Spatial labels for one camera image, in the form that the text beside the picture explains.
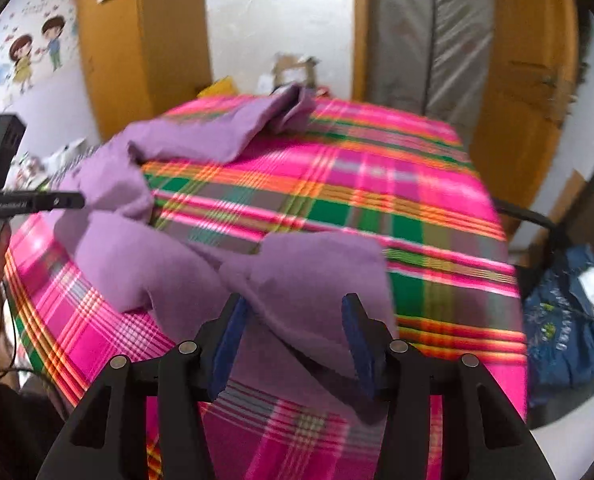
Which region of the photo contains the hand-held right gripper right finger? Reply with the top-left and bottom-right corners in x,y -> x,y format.
341,292 -> 558,480

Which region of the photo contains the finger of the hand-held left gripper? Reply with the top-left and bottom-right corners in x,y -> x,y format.
27,191 -> 85,213

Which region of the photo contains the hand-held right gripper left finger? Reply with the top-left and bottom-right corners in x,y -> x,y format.
36,292 -> 252,480

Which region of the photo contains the purple fleece garment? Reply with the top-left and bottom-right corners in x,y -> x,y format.
52,84 -> 398,426

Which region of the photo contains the dark floral folded cloth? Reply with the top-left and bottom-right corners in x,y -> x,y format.
52,145 -> 103,181

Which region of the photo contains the white shopping bag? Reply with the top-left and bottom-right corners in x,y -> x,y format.
42,139 -> 88,171

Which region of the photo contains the pink plaid blanket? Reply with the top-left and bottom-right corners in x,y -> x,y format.
4,94 -> 530,480

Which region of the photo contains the wooden wardrobe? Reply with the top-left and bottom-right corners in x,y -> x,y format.
77,0 -> 213,141

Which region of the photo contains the yellow bag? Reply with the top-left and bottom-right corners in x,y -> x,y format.
197,76 -> 235,98

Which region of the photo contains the blue fabric bag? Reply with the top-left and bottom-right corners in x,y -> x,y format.
522,245 -> 594,408

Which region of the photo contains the black mesh office chair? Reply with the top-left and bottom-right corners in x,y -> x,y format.
494,152 -> 594,281

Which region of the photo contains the brown cardboard sheet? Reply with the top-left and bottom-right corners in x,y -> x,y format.
552,170 -> 594,246

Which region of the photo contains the cardboard box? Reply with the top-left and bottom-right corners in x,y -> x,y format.
272,53 -> 320,88

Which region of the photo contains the plastic-covered doorway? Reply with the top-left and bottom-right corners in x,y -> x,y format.
352,0 -> 498,116

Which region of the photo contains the wooden door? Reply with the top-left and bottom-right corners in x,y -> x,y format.
469,0 -> 580,236

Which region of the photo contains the cartoon wall sticker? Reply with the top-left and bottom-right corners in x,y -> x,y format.
0,0 -> 78,96

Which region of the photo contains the black cable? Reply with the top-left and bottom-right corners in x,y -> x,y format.
0,280 -> 68,411

